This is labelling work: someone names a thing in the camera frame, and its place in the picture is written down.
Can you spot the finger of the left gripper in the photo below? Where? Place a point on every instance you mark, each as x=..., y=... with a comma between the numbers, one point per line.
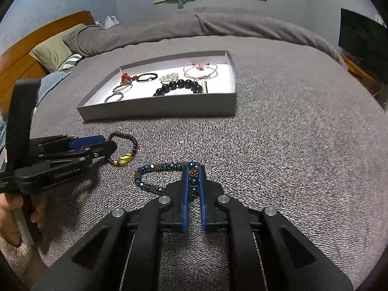
x=80, y=143
x=105, y=149

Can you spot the grey bed cover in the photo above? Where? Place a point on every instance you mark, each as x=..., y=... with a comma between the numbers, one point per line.
x=307, y=139

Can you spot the grey shallow jewelry tray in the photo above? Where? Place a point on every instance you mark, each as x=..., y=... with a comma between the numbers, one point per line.
x=199, y=84

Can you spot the grey folded duvet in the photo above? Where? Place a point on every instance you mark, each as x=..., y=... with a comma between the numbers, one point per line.
x=187, y=23

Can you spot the light blue blanket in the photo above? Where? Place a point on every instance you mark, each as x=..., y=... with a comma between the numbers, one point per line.
x=48, y=83

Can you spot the striped grey white pillow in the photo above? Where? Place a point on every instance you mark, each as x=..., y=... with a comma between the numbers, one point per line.
x=70, y=62

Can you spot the black tv screen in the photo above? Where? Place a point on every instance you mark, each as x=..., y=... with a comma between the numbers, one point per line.
x=366, y=40

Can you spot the person's left hand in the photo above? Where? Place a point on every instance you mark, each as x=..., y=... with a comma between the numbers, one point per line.
x=9, y=228

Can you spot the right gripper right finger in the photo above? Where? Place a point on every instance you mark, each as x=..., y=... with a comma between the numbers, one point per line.
x=212, y=218

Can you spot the large silver wire bangle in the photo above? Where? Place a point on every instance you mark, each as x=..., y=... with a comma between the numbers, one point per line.
x=115, y=97

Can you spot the white plastic bag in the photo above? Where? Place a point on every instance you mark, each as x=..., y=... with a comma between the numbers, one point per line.
x=109, y=22

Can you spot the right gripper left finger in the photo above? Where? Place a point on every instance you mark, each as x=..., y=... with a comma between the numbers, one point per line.
x=175, y=201

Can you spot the wooden tv stand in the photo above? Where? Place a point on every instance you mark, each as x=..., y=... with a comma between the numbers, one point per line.
x=373, y=86

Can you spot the olive green pillow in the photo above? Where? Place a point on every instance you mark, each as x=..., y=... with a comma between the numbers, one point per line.
x=51, y=53

